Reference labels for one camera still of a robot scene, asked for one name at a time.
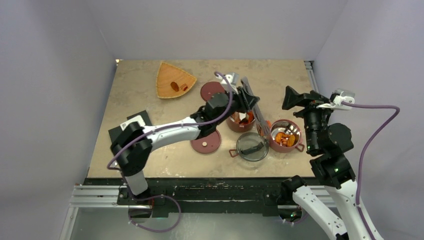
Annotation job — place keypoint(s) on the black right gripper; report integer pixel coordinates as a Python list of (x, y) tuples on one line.
[(292, 98)]

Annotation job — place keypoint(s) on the woven bamboo basket tray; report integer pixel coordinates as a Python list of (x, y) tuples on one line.
[(168, 73)]

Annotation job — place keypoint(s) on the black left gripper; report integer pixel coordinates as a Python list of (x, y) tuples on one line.
[(249, 100)]

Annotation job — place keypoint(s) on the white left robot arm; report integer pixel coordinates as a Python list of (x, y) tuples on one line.
[(133, 146)]

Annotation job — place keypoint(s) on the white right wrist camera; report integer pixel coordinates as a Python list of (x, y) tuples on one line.
[(337, 100)]

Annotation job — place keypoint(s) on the glass lid with red clasp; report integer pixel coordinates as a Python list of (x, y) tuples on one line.
[(251, 147)]

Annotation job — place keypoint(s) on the orange fried chicken wing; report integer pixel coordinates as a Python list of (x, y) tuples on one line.
[(284, 139)]

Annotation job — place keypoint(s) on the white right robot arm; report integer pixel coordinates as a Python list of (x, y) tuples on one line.
[(327, 144)]

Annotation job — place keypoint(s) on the dark red round lid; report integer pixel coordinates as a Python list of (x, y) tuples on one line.
[(209, 89)]

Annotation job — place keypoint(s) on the dark red steel lunch pot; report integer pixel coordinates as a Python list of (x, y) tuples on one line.
[(242, 127)]

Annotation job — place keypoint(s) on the black network switch box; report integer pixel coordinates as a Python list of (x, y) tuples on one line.
[(142, 117)]

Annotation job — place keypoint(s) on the braised pork belly piece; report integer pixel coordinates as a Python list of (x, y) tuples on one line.
[(184, 87)]

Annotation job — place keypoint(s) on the steel food tongs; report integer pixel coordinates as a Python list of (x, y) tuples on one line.
[(262, 125)]

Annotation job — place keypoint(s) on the orange fried cutlet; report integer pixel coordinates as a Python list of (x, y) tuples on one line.
[(175, 86)]

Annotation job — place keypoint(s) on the white small device box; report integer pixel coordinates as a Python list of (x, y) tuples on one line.
[(136, 119)]

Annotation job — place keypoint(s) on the white round rice cracker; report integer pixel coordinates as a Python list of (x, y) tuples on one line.
[(242, 116)]

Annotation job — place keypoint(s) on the red white shrimp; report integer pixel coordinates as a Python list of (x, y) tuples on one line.
[(249, 117)]

